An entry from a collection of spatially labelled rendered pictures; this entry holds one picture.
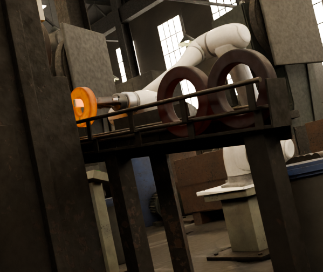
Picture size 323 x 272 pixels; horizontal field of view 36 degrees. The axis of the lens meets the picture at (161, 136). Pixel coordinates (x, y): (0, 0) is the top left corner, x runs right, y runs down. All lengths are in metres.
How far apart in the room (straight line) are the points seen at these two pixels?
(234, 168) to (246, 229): 0.32
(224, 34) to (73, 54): 3.46
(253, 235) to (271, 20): 4.61
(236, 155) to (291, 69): 4.84
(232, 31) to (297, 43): 4.72
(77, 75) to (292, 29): 3.09
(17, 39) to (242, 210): 1.55
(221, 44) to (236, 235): 1.01
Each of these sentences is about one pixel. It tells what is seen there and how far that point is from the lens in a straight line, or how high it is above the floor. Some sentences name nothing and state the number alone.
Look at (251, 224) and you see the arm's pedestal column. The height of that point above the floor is 0.16.
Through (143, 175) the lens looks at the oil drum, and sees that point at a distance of 5.40.
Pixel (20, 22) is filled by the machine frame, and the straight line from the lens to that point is 1.56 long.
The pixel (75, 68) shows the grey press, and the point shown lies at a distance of 5.64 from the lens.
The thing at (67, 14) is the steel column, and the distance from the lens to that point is 6.76.
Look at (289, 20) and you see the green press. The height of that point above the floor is 2.22.
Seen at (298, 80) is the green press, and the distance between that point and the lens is 7.41.
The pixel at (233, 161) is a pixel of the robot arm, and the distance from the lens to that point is 2.64.
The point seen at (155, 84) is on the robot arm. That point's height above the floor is 0.93.
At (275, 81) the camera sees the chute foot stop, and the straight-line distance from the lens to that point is 1.12.
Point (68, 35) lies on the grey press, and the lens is 5.75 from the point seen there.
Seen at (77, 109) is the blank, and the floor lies 0.82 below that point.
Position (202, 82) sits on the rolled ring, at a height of 0.70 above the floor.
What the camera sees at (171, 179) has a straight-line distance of 1.72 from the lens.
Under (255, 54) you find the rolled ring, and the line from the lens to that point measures 1.14.
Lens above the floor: 0.49
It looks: 5 degrees up
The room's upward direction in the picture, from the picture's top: 12 degrees counter-clockwise
